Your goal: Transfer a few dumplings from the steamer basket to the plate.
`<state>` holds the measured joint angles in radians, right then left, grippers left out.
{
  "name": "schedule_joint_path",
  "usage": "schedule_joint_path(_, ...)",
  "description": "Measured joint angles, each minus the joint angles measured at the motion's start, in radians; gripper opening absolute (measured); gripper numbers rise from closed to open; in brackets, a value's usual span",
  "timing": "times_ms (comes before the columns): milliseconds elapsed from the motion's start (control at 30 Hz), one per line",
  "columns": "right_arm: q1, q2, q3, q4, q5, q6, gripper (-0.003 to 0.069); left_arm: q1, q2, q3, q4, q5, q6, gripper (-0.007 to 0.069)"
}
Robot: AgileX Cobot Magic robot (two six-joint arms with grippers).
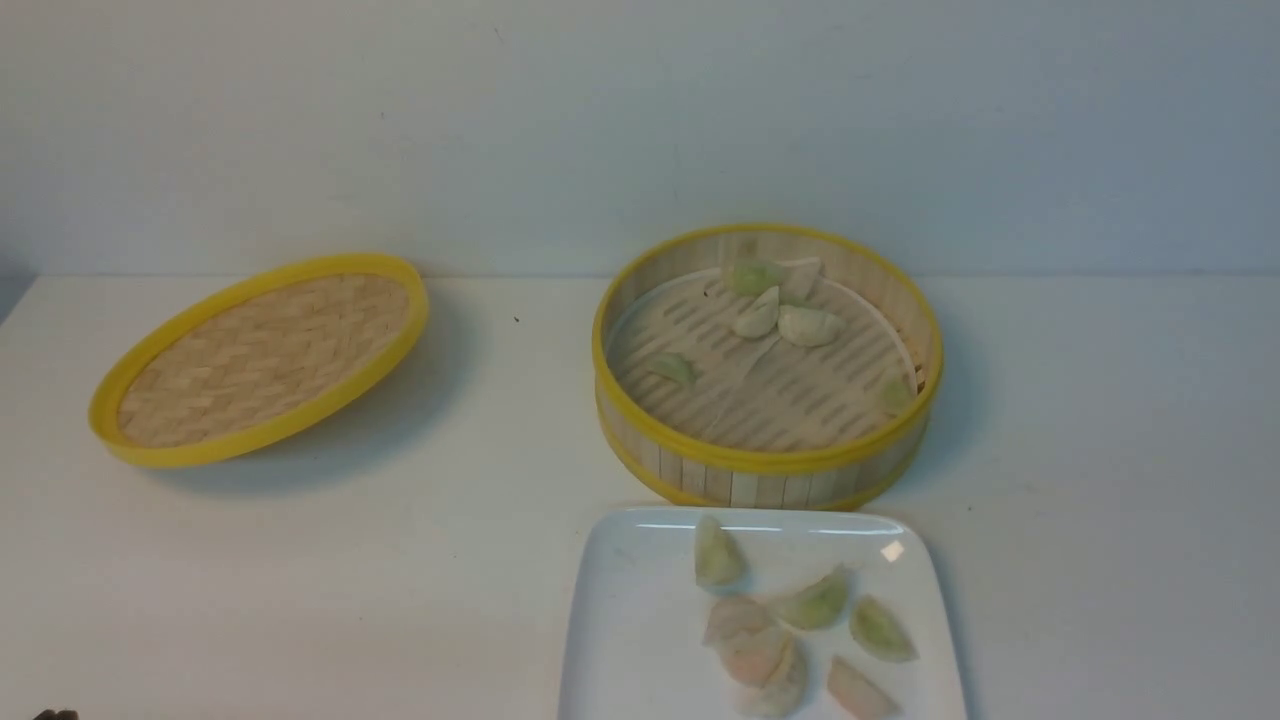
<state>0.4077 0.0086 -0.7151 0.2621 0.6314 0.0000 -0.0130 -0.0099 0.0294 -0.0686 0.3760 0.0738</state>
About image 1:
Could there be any yellow rimmed woven steamer lid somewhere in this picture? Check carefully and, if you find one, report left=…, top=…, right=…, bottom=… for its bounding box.
left=87, top=252, right=430, bottom=469

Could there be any white square plate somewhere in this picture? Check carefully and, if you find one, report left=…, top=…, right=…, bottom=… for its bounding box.
left=558, top=507, right=969, bottom=719

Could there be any green dumpling on plate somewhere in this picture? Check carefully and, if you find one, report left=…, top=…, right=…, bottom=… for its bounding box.
left=768, top=565, right=850, bottom=632

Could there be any pale green dumpling steamer centre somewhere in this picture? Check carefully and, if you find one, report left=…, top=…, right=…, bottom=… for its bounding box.
left=777, top=305, right=845, bottom=348

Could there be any white dumpling at steamer back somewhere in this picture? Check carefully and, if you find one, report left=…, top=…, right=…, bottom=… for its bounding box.
left=780, top=258, right=823, bottom=307

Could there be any pale dumpling on plate bottom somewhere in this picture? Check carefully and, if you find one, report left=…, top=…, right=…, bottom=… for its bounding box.
left=739, top=641, right=810, bottom=719

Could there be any yellow rimmed bamboo steamer basket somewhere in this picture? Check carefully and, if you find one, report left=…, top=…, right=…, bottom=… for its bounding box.
left=591, top=224, right=945, bottom=510

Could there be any green dumpling at steamer back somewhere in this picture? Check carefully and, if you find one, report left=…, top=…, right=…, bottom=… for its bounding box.
left=722, top=258, right=787, bottom=297

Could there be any white dumpling in steamer centre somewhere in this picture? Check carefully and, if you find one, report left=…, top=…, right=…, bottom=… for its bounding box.
left=731, top=284, right=781, bottom=340

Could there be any green dumpling steamer right edge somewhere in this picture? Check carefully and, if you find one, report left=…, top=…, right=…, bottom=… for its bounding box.
left=876, top=375, right=916, bottom=416

